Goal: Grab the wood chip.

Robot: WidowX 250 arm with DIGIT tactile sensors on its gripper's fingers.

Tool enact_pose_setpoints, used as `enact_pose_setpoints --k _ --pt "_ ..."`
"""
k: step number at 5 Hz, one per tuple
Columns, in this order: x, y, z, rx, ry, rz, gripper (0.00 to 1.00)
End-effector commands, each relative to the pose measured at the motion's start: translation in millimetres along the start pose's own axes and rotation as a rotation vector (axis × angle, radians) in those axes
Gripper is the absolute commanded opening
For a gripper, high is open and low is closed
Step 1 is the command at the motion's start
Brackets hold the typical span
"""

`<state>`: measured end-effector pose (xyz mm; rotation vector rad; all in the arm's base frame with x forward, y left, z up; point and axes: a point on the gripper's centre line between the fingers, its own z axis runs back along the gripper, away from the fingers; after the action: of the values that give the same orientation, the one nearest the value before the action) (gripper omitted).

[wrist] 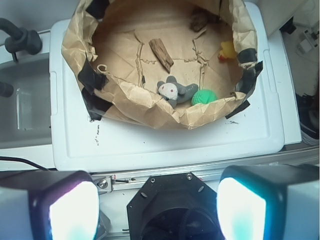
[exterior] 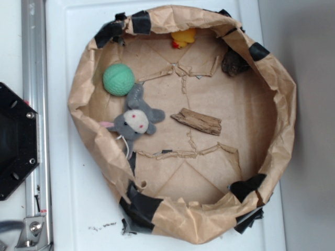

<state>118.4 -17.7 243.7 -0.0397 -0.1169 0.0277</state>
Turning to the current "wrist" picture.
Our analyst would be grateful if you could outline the dark brown rock chunk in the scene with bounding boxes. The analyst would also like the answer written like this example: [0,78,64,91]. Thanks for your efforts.
[190,8,220,33]

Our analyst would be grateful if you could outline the white plastic bin lid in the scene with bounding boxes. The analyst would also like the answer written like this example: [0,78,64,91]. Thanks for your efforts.
[49,2,285,172]

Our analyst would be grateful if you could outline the green knitted ball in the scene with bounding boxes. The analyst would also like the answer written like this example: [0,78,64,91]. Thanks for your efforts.
[191,89,218,106]

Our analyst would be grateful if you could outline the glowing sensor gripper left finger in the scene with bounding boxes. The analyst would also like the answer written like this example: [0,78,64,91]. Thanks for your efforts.
[0,170,100,240]

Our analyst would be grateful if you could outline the black faucet fixture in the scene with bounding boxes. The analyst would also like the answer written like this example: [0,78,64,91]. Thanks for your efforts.
[0,18,43,63]

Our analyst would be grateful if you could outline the yellow rubber duck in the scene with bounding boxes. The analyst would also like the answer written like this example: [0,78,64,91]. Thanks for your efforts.
[218,40,237,61]

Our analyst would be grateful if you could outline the black octagonal mount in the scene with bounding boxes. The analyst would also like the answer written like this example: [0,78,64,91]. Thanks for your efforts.
[126,172,224,240]

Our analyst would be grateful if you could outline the grey plush mouse toy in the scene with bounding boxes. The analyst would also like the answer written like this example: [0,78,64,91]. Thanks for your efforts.
[157,75,199,108]

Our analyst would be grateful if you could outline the brown paper bag liner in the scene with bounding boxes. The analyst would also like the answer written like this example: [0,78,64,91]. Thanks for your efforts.
[61,0,263,130]

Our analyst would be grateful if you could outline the aluminium rail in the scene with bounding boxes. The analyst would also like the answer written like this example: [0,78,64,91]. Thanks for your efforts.
[91,146,320,194]

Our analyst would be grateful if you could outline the brown wood chip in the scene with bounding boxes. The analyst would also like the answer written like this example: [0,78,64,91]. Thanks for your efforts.
[148,38,174,73]

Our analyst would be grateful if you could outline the black cable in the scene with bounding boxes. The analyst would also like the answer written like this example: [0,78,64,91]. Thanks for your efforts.
[0,155,51,172]

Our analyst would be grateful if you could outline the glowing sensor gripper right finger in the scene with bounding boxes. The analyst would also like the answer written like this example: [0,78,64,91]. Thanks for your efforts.
[216,164,320,240]

